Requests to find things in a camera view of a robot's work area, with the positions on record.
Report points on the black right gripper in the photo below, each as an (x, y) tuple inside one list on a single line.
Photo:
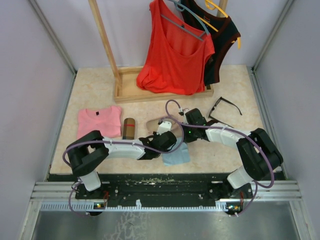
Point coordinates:
[(187, 138)]

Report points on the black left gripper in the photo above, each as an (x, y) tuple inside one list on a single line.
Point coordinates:
[(156, 135)]

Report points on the pink glasses case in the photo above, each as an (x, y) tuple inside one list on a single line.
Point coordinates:
[(152, 126)]

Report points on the light blue cloth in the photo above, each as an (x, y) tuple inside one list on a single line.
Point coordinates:
[(180, 156)]

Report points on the plaid brown glasses case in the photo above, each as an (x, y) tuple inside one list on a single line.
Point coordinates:
[(129, 129)]

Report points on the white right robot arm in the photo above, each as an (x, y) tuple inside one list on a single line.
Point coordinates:
[(258, 153)]

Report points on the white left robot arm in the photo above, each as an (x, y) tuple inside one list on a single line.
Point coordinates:
[(85, 154)]

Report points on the red tank top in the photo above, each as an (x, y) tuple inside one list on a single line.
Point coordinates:
[(177, 54)]

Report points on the folded pink t-shirt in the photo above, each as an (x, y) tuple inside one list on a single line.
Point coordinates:
[(106, 120)]

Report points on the wooden clothes rack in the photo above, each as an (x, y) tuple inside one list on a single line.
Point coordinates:
[(125, 87)]

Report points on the black maroon-trimmed tank top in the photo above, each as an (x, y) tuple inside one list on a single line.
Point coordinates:
[(223, 33)]

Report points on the grey-blue plastic hanger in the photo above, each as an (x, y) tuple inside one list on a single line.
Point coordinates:
[(187, 22)]

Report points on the yellow plastic hanger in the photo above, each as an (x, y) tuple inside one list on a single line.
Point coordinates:
[(220, 7)]

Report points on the black frame sunglasses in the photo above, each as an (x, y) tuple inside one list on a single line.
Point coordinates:
[(223, 108)]

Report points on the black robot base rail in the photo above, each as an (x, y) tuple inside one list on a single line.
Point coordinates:
[(160, 190)]

